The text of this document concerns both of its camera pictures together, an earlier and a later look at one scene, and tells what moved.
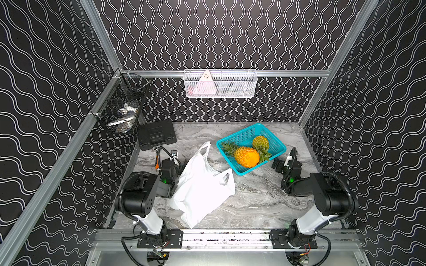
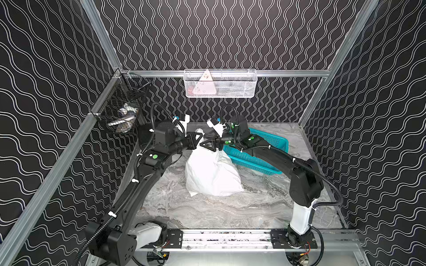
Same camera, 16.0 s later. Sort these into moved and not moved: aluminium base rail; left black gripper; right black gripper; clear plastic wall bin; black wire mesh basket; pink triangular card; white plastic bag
Moved: left black gripper; right black gripper; white plastic bag
Not moved: black wire mesh basket; pink triangular card; clear plastic wall bin; aluminium base rail
